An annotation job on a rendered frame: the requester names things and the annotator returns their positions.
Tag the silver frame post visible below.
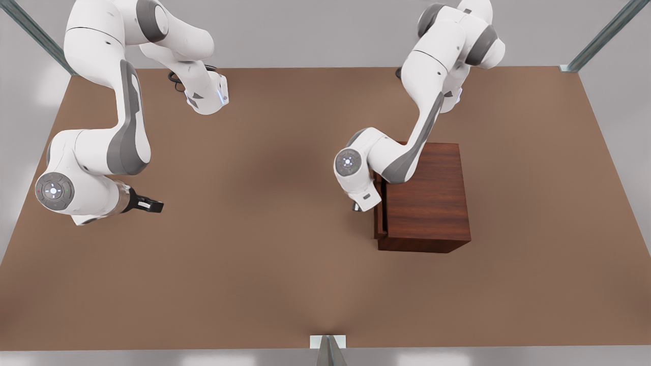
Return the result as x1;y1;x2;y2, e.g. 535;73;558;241
0;0;77;76
559;0;651;73
310;334;348;366

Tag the dark wooden cabinet box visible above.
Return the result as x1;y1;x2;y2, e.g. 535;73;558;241
377;142;471;254

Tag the black cable loop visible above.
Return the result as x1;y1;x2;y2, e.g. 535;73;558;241
167;65;218;95

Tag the dark wooden drawer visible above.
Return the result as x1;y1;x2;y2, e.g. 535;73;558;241
373;172;389;240

